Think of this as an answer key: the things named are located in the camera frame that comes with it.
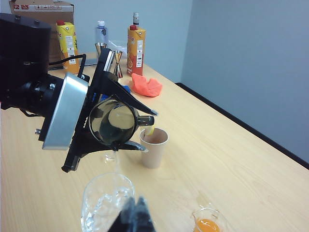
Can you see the dark glass bottle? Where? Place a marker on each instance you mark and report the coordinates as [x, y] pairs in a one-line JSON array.
[[136, 19]]

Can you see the clear stemmed wine glass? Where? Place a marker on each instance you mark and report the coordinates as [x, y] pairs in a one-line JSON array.
[[96, 193]]

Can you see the yellow juice carton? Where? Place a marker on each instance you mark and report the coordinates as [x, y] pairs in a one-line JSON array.
[[68, 41]]

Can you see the brown cardboard box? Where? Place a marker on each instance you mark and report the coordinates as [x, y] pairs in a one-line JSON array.
[[65, 15]]

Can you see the clear plastic water bottle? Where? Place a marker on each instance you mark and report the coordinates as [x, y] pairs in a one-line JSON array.
[[101, 33]]

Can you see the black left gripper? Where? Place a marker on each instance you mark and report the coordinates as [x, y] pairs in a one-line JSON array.
[[103, 61]]

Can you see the clear plastic bag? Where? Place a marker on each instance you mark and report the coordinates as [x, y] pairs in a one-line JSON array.
[[118, 46]]

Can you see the orange juice carton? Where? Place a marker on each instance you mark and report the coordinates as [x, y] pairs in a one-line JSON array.
[[136, 53]]

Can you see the silver metal jigger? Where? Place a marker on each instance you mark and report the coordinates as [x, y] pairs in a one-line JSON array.
[[101, 47]]

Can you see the blue plastic object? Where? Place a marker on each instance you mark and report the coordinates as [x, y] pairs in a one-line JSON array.
[[126, 89]]

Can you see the yellow lemon slice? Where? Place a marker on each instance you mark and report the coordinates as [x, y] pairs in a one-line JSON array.
[[150, 130]]

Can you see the clear cup with orange juice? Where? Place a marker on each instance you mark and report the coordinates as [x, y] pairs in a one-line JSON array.
[[208, 223]]

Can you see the smoky grey measuring cup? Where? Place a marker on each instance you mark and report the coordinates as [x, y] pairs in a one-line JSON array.
[[113, 125]]

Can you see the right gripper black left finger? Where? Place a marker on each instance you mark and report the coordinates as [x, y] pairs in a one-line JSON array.
[[125, 220]]

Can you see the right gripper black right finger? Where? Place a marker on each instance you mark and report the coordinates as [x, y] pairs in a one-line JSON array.
[[143, 220]]

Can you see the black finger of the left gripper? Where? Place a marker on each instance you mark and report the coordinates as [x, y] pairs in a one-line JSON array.
[[89, 147]]

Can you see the orange cloth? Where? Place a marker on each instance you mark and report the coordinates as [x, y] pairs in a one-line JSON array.
[[144, 85]]

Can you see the beige paper cup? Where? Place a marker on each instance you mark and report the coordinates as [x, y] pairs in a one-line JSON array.
[[154, 152]]

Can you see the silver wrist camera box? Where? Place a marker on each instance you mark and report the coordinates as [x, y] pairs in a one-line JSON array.
[[65, 111]]

